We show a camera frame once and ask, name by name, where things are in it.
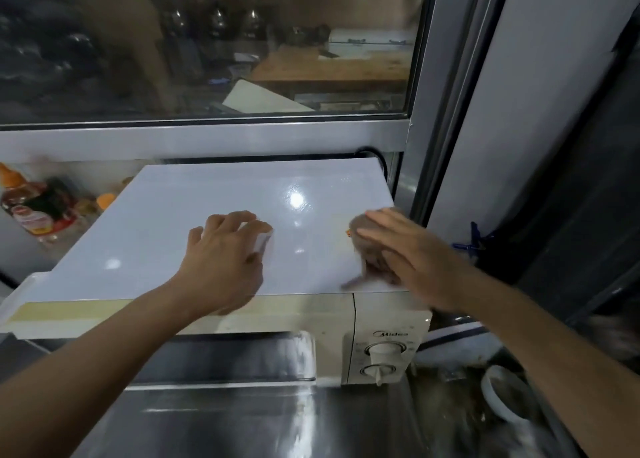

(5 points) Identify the person's right hand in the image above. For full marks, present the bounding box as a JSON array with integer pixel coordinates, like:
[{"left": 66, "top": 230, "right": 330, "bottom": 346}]
[{"left": 355, "top": 208, "right": 481, "bottom": 313}]

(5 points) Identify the person's left hand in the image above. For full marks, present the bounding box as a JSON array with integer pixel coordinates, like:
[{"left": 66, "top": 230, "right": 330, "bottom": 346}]
[{"left": 169, "top": 210, "right": 275, "bottom": 319}]

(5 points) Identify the brown cleaning cloth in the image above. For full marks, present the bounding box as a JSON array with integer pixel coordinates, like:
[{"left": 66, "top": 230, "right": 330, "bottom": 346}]
[{"left": 341, "top": 212, "right": 406, "bottom": 291}]

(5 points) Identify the white microwave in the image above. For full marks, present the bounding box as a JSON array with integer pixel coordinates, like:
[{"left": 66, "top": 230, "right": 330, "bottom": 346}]
[{"left": 0, "top": 158, "right": 433, "bottom": 389}]

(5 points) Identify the red sauce bottle orange cap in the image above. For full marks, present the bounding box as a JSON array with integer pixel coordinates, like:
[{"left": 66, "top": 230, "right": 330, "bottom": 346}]
[{"left": 0, "top": 162, "right": 81, "bottom": 243}]

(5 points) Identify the white rectangular plate orange print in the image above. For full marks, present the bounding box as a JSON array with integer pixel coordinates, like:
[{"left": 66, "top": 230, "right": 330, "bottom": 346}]
[{"left": 0, "top": 271, "right": 53, "bottom": 313}]

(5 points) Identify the person's left forearm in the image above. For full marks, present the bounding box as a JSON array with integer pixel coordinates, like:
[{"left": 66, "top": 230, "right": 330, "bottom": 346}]
[{"left": 0, "top": 282, "right": 201, "bottom": 458}]

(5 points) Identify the stainless steel table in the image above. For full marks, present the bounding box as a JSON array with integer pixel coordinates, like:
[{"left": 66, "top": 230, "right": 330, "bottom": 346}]
[{"left": 69, "top": 372, "right": 451, "bottom": 458}]

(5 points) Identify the blue plastic clip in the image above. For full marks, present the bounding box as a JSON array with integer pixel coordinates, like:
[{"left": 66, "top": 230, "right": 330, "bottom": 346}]
[{"left": 452, "top": 221, "right": 493, "bottom": 253}]

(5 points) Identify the small white bowl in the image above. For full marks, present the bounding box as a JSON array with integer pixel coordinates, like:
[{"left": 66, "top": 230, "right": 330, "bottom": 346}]
[{"left": 481, "top": 365, "right": 533, "bottom": 423}]

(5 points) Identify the wooden worktable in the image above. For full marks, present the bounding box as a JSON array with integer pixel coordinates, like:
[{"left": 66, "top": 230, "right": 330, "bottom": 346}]
[{"left": 249, "top": 45, "right": 416, "bottom": 83}]

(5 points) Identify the black power cord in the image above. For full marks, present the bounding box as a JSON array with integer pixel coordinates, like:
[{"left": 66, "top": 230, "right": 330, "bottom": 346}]
[{"left": 355, "top": 146, "right": 389, "bottom": 174}]

